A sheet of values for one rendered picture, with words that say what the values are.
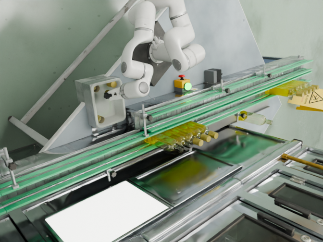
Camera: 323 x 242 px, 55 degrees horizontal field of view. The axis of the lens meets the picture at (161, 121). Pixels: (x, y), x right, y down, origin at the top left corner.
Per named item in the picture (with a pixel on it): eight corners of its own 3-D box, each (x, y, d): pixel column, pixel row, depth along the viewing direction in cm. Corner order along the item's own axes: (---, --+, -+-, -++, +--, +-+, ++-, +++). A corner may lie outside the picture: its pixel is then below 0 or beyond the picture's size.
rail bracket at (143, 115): (135, 133, 163) (150, 139, 154) (131, 102, 157) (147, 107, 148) (140, 131, 165) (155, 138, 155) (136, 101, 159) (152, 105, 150)
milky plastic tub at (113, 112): (89, 125, 159) (97, 129, 152) (81, 82, 151) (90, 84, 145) (118, 116, 169) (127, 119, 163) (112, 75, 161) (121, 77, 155)
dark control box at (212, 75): (204, 81, 209) (213, 83, 203) (204, 70, 206) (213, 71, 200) (212, 79, 214) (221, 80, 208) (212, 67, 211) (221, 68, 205)
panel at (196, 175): (41, 224, 128) (79, 272, 104) (39, 218, 127) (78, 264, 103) (193, 151, 182) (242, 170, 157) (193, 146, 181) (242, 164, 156)
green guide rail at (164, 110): (140, 115, 162) (150, 119, 157) (140, 114, 162) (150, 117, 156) (304, 60, 266) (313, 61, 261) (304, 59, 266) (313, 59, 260)
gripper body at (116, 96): (121, 102, 138) (109, 103, 146) (139, 96, 144) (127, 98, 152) (116, 85, 136) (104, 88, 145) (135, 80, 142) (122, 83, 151)
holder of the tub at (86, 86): (90, 134, 161) (98, 138, 155) (81, 82, 151) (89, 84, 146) (118, 125, 171) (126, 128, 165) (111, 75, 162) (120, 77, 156)
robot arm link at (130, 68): (146, 35, 140) (142, 82, 139) (121, 27, 132) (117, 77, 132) (157, 31, 133) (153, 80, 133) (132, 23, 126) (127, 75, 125)
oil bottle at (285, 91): (264, 93, 238) (301, 99, 217) (265, 86, 236) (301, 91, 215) (268, 91, 241) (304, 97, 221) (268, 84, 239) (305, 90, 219)
